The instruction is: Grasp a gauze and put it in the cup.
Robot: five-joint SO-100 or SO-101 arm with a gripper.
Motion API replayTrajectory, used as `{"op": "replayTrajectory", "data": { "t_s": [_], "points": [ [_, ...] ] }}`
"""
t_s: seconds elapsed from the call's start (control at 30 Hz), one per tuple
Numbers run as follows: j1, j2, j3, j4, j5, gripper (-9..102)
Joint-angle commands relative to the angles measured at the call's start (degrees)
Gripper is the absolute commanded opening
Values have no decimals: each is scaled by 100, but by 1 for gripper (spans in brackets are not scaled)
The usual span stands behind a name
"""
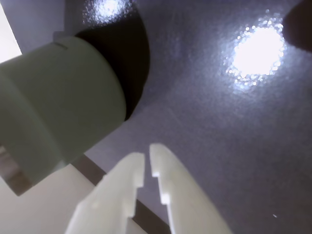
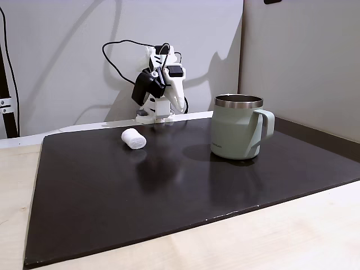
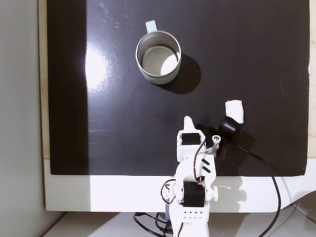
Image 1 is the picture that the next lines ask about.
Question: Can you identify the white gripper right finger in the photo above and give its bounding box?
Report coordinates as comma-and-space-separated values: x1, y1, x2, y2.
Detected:
149, 143, 234, 234

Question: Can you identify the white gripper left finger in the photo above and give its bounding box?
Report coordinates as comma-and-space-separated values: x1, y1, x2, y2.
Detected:
64, 152, 145, 234

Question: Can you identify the pale green cup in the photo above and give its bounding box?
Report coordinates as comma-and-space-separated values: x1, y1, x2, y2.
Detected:
0, 31, 128, 197

